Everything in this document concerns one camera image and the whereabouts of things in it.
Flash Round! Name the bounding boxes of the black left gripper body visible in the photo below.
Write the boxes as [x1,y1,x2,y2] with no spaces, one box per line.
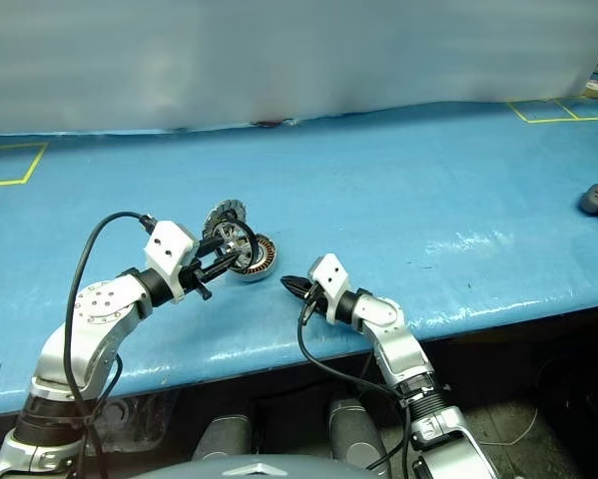
[178,241,214,301]

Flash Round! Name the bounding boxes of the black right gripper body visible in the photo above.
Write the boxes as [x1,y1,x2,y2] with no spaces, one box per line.
[300,279,330,316]

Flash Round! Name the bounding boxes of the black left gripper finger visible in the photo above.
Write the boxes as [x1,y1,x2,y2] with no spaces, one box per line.
[198,250,244,276]
[194,233,233,249]

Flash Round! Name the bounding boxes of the silver notched motor end cap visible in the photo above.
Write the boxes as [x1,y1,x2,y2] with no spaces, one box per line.
[201,199,249,240]

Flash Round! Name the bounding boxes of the black spoked rotor ring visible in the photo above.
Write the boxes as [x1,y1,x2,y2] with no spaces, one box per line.
[213,218,258,273]

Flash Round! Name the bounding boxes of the silver motor housing copper windings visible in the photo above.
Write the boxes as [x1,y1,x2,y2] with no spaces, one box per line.
[231,233,280,283]

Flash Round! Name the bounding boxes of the grey rounded robot leg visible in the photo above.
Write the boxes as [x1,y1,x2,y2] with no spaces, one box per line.
[327,396,392,478]
[193,413,253,463]

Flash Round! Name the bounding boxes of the blue table cover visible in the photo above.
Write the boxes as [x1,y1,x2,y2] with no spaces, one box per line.
[0,97,598,415]

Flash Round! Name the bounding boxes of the grey robot torso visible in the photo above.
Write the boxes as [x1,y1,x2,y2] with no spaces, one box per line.
[138,453,379,479]

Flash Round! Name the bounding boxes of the white foam backdrop sheet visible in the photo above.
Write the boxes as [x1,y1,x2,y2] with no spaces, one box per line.
[0,0,598,136]

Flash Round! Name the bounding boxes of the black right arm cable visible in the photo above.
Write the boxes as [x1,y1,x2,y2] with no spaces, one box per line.
[297,298,414,479]

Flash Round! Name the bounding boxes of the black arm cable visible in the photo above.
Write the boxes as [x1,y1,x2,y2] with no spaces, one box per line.
[63,212,158,479]
[297,298,414,479]

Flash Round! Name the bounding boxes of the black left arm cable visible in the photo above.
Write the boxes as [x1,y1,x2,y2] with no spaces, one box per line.
[63,212,158,479]

